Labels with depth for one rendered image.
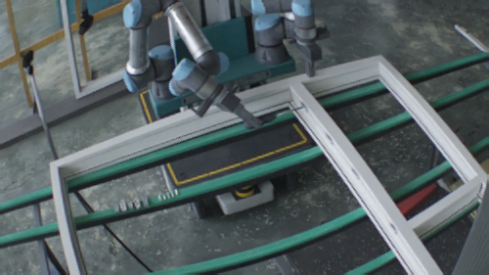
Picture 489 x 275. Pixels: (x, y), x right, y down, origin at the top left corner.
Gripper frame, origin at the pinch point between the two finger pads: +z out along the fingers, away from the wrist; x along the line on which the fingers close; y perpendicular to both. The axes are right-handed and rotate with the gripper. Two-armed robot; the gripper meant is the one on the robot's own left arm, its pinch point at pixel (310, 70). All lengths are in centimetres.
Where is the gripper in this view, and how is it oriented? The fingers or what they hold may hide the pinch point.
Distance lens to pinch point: 214.4
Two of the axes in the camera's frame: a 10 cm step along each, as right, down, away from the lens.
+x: 3.8, 5.5, -7.5
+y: -9.2, 3.0, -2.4
